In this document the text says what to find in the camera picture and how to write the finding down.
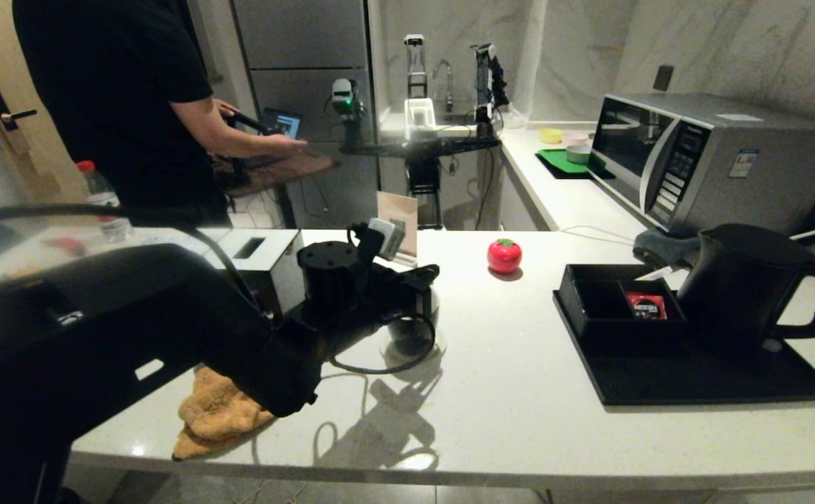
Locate water bottle red cap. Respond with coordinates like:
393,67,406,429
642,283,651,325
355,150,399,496
77,160,134,242

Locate black electric kettle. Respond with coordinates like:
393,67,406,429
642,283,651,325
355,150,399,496
677,224,815,354

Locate black mug white inside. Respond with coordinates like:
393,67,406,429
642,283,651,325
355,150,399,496
386,287,443,358

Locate QR code sign stand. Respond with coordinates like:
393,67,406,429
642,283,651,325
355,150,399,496
377,190,420,265

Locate red tomato toy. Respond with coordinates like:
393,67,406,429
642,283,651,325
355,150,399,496
487,238,524,274

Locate black background robot stand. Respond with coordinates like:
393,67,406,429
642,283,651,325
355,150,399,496
341,33,503,230

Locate black tissue box white lid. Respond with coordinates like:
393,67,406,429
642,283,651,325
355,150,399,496
201,227,307,317

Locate wooden side table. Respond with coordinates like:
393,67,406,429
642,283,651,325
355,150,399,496
225,150,335,200

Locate white basket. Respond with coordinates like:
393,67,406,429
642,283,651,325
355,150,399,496
405,97,438,132

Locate green tray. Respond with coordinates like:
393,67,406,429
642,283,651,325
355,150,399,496
536,147,608,179

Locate orange microfiber cloth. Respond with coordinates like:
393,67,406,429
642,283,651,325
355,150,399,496
172,364,279,463

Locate metal faucet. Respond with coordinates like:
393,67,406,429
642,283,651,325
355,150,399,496
432,59,454,111

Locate black organizer box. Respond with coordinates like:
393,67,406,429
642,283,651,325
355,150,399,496
559,264,688,344

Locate red coffee sachet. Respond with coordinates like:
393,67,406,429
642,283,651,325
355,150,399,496
625,291,669,321

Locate grey refrigerator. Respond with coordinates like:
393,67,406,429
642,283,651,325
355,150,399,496
232,0,380,228

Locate grey cloth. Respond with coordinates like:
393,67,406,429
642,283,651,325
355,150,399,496
633,229,702,270

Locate black serving tray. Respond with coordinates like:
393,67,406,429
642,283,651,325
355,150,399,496
553,283,815,407

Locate red chili toy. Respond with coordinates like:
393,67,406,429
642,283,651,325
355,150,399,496
43,237,88,256

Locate person in black shirt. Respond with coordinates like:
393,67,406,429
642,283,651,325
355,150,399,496
12,0,308,226

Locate silver microwave oven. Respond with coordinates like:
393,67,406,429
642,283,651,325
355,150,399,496
590,93,815,237

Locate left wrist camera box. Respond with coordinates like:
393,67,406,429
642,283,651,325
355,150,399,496
348,218,407,263

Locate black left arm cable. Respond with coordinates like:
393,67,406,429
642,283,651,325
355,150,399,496
0,203,438,375

